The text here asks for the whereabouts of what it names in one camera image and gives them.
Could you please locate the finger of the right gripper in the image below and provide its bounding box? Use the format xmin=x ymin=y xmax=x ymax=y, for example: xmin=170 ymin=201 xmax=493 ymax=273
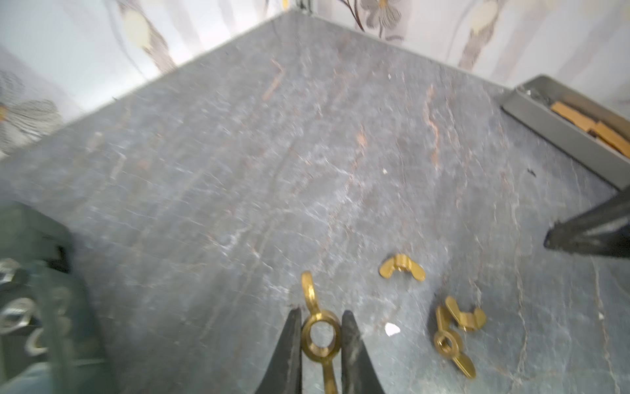
xmin=544 ymin=187 xmax=629 ymax=259

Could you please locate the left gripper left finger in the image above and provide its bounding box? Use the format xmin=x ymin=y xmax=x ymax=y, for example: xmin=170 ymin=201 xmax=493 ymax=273
xmin=255 ymin=308 xmax=302 ymax=394

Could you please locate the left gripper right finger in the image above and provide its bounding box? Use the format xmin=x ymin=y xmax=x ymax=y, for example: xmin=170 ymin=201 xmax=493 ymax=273
xmin=341 ymin=310 xmax=385 ymax=394

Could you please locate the brass wing nut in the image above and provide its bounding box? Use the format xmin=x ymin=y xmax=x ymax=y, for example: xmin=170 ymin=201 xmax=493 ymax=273
xmin=445 ymin=295 xmax=487 ymax=331
xmin=433 ymin=305 xmax=477 ymax=379
xmin=379 ymin=254 xmax=426 ymax=282
xmin=301 ymin=271 xmax=341 ymax=394

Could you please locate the small metal tray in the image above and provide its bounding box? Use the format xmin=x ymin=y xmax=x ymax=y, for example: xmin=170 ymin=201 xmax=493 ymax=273
xmin=501 ymin=75 xmax=629 ymax=189

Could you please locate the green compartment organizer box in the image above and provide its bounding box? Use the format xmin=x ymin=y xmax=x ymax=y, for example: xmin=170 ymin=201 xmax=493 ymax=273
xmin=1 ymin=201 xmax=118 ymax=393

